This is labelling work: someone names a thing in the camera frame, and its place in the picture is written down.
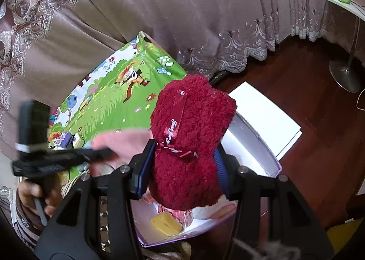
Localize person's left hand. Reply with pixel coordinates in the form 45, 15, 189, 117
17, 177, 62, 218

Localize white box lid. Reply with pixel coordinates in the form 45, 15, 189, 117
228, 82, 303, 161

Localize person's left forearm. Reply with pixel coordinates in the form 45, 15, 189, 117
10, 206, 49, 252

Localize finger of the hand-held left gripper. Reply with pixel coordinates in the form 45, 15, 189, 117
83, 147, 121, 164

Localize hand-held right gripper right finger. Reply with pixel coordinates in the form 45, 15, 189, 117
214, 146, 335, 260

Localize yellow plastic object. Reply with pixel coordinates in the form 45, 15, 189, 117
326, 217, 363, 250

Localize mauve lace-trimmed curtain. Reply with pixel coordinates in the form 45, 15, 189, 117
0, 0, 351, 74

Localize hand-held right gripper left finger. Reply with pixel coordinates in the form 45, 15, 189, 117
34, 138, 157, 260

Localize red fluffy socks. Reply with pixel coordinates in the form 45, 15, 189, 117
150, 75, 237, 211

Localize plain yellow sponge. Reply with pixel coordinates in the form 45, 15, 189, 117
150, 211, 183, 237

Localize cartoon printed mat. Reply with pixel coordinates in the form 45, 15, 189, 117
47, 31, 194, 189

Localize beige curtain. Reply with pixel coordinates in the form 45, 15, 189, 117
0, 0, 143, 146

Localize white floor cable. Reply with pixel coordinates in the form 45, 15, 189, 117
355, 93, 365, 113

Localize white side table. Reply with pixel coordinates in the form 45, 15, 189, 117
315, 0, 365, 94

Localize purple storage box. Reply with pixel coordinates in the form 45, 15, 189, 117
134, 112, 283, 248

